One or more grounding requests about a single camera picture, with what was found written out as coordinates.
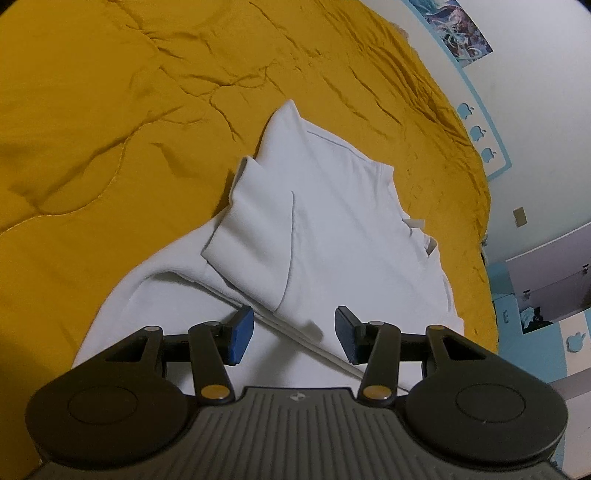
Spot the lavender and blue shelf unit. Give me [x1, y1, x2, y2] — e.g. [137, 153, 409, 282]
[488, 226, 591, 370]

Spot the wall poster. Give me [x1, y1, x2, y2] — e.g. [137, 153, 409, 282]
[418, 0, 494, 68]

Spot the yellow quilted blanket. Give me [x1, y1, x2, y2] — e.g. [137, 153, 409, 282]
[0, 0, 502, 402]

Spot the blue-trimmed white wall panel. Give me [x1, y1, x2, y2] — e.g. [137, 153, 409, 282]
[360, 0, 512, 182]

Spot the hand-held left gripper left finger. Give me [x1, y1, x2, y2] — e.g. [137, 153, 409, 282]
[105, 305, 256, 402]

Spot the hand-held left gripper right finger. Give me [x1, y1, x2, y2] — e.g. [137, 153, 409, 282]
[335, 305, 490, 402]

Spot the white shirt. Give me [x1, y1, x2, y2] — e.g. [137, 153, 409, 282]
[71, 98, 465, 398]

